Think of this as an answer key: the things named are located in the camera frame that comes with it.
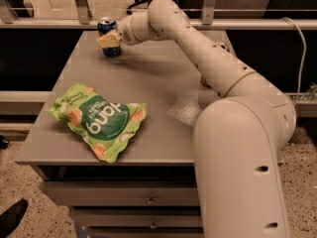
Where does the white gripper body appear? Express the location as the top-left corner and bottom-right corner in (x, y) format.
(117, 15), (139, 46)

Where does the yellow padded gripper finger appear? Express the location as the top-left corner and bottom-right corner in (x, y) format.
(97, 30), (121, 49)

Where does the blue pepsi can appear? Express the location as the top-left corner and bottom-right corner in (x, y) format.
(97, 17), (121, 58)

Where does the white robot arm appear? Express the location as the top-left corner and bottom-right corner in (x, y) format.
(98, 0), (296, 238)

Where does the grey metal railing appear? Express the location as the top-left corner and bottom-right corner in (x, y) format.
(1, 0), (317, 30)

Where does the green dang chips bag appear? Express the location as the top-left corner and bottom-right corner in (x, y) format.
(49, 83), (147, 164)

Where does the grey drawer cabinet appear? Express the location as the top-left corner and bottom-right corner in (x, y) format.
(15, 30), (283, 238)

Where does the top drawer brass knob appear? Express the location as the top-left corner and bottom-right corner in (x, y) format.
(146, 195), (157, 206)

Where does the drawer brass knob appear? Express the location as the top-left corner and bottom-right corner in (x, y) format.
(146, 195), (157, 206)
(149, 220), (158, 230)

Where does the black shoe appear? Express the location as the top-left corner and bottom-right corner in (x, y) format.
(0, 198), (28, 238)

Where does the white cable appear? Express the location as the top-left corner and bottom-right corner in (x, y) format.
(280, 16), (308, 106)

